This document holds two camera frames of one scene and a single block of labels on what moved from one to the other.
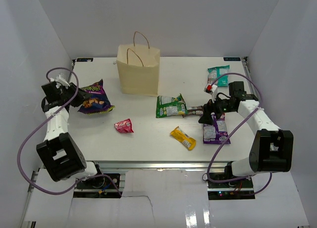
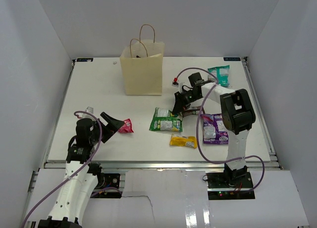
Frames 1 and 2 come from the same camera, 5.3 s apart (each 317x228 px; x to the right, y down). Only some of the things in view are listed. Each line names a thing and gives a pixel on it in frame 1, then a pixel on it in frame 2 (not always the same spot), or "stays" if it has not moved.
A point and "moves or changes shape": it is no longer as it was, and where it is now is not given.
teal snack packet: x=215 y=72 stays
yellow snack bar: x=188 y=142 moves or changes shape
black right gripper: x=207 y=118 to x=181 y=102
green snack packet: x=168 y=106 to x=165 y=120
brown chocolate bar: x=194 y=110 stays
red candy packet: x=125 y=126 stays
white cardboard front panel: x=163 y=197 stays
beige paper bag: x=138 y=68 moves or changes shape
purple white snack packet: x=216 y=133 stays
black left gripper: x=81 y=96 to x=114 y=124
